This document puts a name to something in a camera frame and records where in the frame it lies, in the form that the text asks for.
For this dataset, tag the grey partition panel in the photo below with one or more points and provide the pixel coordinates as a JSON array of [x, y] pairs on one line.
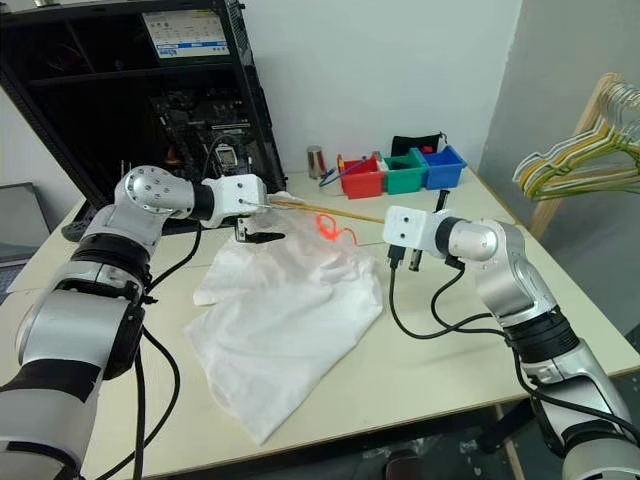
[[550, 75]]

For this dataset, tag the black table brace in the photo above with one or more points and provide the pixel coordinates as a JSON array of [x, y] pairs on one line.
[[505, 425]]

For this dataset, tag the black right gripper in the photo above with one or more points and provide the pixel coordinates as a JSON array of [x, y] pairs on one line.
[[415, 260]]

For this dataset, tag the black motherboard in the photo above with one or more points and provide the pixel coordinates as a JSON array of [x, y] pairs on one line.
[[200, 115]]

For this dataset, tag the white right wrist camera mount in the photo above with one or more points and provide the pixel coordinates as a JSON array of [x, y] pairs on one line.
[[405, 225]]

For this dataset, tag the black computer case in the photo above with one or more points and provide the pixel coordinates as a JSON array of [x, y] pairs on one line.
[[75, 100]]

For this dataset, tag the orange hanger hook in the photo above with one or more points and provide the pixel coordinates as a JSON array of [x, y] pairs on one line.
[[325, 225]]

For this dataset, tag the power supply with label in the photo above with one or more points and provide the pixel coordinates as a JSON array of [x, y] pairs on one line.
[[190, 30]]

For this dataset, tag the grey laptop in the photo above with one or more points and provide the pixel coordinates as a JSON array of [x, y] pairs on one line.
[[20, 220]]

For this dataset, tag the blue plastic bin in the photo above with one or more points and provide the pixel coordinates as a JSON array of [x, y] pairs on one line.
[[442, 175]]

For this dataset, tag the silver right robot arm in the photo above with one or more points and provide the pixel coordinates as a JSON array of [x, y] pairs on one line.
[[475, 240]]

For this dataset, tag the dark grey rounded object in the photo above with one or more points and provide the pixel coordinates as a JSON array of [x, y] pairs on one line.
[[75, 231]]

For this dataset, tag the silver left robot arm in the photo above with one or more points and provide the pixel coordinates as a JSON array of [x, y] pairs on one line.
[[150, 190]]

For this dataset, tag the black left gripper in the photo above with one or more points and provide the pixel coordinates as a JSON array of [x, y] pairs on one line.
[[243, 227]]

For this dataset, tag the red plastic bin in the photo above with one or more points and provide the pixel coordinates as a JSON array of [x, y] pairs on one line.
[[360, 186]]

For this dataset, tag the white cloth garment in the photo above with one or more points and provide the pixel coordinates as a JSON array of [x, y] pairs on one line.
[[280, 310]]

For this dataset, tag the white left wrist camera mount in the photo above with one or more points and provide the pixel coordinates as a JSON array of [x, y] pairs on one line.
[[235, 192]]

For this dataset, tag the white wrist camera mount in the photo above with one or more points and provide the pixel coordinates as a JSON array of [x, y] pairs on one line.
[[405, 225], [235, 192]]

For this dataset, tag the metal cup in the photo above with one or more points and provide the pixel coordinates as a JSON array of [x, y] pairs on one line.
[[316, 162]]

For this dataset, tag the stack of coloured hangers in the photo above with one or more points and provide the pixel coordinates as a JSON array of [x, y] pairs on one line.
[[565, 160]]

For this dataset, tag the wooden table leg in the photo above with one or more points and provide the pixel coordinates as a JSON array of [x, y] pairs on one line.
[[512, 450]]

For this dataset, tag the green plastic bin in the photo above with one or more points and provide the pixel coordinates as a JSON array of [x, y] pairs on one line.
[[402, 181]]

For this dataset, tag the wooden hanger rack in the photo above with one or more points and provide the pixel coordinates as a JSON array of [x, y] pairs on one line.
[[592, 107]]

